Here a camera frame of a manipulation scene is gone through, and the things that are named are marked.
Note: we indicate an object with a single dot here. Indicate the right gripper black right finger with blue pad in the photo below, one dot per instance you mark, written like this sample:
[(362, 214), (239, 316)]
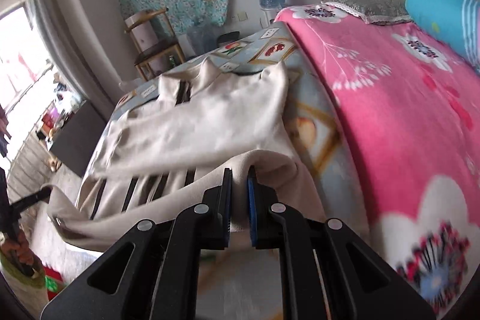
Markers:
[(327, 270)]

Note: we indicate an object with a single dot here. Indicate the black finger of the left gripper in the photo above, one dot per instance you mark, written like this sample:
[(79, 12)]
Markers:
[(42, 195)]

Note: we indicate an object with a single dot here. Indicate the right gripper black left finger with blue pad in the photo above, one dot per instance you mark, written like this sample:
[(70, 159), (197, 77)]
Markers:
[(152, 271)]

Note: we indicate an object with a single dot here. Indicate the cream jacket black trim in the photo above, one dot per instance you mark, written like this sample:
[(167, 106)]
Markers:
[(158, 159)]

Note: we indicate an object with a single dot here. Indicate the person's left hand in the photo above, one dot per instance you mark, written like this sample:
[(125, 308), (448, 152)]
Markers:
[(20, 248)]

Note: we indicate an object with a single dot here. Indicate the dark grey cabinet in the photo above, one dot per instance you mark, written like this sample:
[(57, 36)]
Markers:
[(75, 142)]

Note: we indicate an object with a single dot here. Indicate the grey curtain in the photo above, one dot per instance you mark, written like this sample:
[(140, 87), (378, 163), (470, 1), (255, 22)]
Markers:
[(65, 53)]

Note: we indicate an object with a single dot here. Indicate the patterned light blue bedsheet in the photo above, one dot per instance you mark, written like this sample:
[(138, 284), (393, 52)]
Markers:
[(309, 118)]

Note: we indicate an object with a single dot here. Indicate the pink floral fleece blanket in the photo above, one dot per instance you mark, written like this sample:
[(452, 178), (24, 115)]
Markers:
[(409, 108)]

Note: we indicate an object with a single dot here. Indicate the wooden shelf rack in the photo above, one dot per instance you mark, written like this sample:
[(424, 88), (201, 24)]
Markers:
[(158, 47)]

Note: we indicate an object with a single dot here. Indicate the silver grey lace pillow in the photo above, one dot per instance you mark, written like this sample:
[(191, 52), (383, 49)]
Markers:
[(380, 12)]

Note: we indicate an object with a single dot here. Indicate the blue patterned pillow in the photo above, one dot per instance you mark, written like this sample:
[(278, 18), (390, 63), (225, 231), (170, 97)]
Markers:
[(453, 22)]

